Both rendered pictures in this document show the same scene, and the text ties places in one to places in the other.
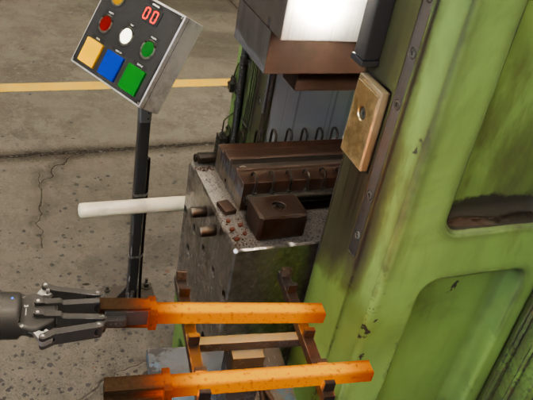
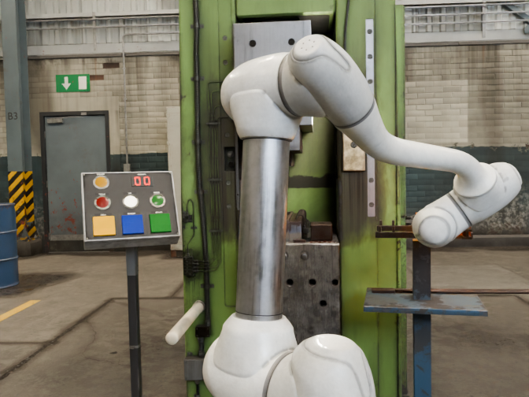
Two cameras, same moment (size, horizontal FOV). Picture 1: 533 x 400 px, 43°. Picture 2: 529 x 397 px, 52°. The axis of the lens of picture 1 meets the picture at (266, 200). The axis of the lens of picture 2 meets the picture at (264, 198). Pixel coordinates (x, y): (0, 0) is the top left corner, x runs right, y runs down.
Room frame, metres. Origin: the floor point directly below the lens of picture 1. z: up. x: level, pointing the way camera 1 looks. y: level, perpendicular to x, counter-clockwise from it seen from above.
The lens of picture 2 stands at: (0.31, 1.91, 1.20)
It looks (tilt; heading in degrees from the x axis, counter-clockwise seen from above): 3 degrees down; 303
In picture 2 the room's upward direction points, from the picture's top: 1 degrees counter-clockwise
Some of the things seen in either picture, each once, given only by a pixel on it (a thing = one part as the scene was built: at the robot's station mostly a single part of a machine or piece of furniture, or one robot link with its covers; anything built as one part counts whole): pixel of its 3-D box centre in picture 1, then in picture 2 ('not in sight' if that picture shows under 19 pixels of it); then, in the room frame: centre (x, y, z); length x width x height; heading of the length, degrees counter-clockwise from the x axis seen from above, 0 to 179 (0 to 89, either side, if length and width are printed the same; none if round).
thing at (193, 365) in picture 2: not in sight; (196, 367); (1.80, 0.16, 0.36); 0.09 x 0.07 x 0.12; 27
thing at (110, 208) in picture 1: (151, 205); (186, 321); (1.69, 0.34, 0.62); 0.44 x 0.05 x 0.05; 117
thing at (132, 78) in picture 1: (132, 79); (160, 223); (1.72, 0.43, 1.01); 0.07 x 0.05 x 0.07; 52
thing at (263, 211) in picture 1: (276, 217); (321, 231); (1.29, -0.03, 0.95); 0.12 x 0.08 x 0.06; 117
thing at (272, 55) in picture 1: (336, 36); (277, 141); (1.52, -0.08, 1.32); 0.42 x 0.20 x 0.10; 117
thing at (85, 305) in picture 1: (70, 307); not in sight; (0.79, 0.28, 1.03); 0.11 x 0.01 x 0.04; 114
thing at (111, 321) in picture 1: (110, 325); not in sight; (0.77, 0.21, 1.03); 0.05 x 0.03 x 0.01; 109
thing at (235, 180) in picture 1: (305, 167); (279, 224); (1.52, -0.08, 0.96); 0.42 x 0.20 x 0.09; 117
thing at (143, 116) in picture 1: (139, 188); (135, 340); (1.88, 0.43, 0.54); 0.04 x 0.04 x 1.08; 27
